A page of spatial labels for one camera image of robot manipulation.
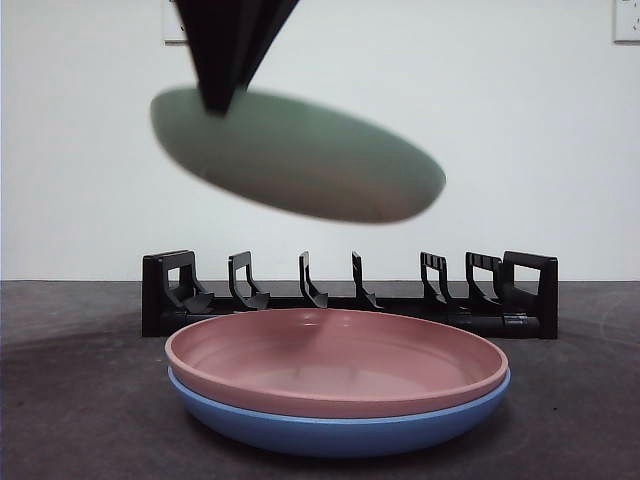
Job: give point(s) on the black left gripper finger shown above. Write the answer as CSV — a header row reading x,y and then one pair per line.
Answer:
x,y
215,50
262,30

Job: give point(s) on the blue plate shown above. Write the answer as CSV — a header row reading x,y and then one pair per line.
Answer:
x,y
340,435

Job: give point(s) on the white wall socket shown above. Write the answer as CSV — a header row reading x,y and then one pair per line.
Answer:
x,y
172,25
627,22

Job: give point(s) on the black plastic dish rack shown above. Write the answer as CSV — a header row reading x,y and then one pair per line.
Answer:
x,y
530,320

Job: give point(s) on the green plate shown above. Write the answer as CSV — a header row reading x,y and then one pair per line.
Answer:
x,y
310,160

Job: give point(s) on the pink plate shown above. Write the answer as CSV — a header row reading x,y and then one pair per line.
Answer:
x,y
340,350

